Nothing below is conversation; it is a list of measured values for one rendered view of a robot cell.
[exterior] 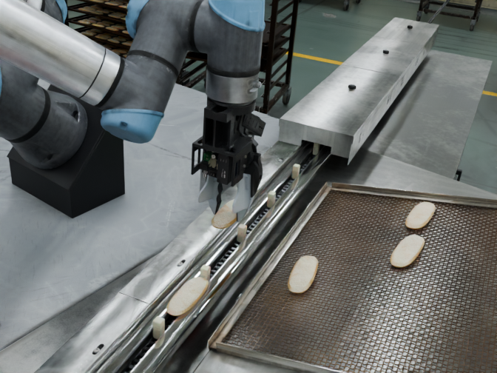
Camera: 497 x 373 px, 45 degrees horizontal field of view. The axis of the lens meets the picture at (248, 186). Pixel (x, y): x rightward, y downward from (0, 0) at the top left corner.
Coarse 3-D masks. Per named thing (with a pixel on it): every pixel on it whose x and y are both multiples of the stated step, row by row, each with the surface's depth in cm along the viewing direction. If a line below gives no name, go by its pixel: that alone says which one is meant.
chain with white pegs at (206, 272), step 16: (448, 0) 323; (432, 16) 283; (320, 144) 147; (272, 192) 118; (240, 224) 107; (256, 224) 114; (240, 240) 108; (224, 256) 104; (208, 272) 96; (160, 320) 84; (128, 368) 80
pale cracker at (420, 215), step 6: (420, 204) 106; (426, 204) 106; (432, 204) 106; (414, 210) 104; (420, 210) 104; (426, 210) 104; (432, 210) 104; (408, 216) 103; (414, 216) 103; (420, 216) 102; (426, 216) 102; (408, 222) 101; (414, 222) 101; (420, 222) 101; (426, 222) 101; (414, 228) 100; (420, 228) 101
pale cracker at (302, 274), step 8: (304, 256) 94; (312, 256) 94; (296, 264) 92; (304, 264) 92; (312, 264) 92; (296, 272) 90; (304, 272) 90; (312, 272) 90; (288, 280) 89; (296, 280) 88; (304, 280) 88; (312, 280) 89; (288, 288) 88; (296, 288) 87; (304, 288) 87
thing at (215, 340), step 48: (336, 192) 116; (384, 192) 113; (288, 240) 100; (432, 240) 97; (480, 240) 96; (384, 288) 86; (432, 288) 85; (240, 336) 80; (432, 336) 76; (480, 336) 75
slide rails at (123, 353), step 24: (312, 144) 144; (288, 168) 132; (312, 168) 133; (264, 192) 122; (288, 192) 123; (264, 216) 114; (192, 312) 89; (144, 336) 84; (168, 336) 84; (120, 360) 80; (144, 360) 80
